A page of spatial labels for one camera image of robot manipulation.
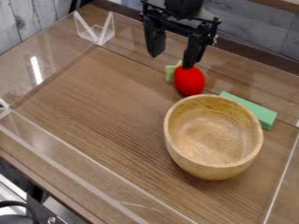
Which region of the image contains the wooden bowl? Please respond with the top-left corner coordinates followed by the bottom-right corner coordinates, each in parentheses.
top-left (163, 94), bottom-right (264, 180)

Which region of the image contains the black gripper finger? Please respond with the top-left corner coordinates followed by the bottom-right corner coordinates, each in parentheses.
top-left (144, 17), bottom-right (166, 58)
top-left (182, 34), bottom-right (208, 70)

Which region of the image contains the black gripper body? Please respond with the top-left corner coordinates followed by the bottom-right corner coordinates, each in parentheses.
top-left (140, 0), bottom-right (222, 45)

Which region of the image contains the red felt strawberry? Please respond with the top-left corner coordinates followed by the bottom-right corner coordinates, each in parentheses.
top-left (164, 60), bottom-right (206, 96)

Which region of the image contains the black stand at corner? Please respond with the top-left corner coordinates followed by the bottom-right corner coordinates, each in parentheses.
top-left (0, 183), bottom-right (68, 224)

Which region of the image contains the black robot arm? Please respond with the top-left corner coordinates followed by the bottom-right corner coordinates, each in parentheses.
top-left (140, 0), bottom-right (222, 70)

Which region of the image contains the clear acrylic tray wall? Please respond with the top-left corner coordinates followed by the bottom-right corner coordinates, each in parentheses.
top-left (0, 6), bottom-right (299, 224)

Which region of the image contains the green foam block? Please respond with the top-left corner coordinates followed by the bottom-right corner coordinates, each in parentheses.
top-left (219, 91), bottom-right (278, 130)

